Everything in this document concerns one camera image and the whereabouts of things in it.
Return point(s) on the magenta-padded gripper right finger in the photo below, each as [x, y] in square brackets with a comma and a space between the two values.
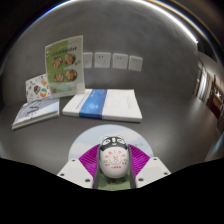
[151, 171]

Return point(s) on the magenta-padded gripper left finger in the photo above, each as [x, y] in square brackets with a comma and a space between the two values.
[76, 173]

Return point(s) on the white panda computer mouse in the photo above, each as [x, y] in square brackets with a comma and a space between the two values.
[114, 161]

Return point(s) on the grey striped book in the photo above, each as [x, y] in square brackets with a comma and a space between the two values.
[35, 111]

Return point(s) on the white book with blue band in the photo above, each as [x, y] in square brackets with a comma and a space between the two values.
[106, 105]

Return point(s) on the white card with colourful stickers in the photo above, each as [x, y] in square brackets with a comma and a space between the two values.
[35, 88]

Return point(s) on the green food menu stand sign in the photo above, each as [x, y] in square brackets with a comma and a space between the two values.
[65, 65]

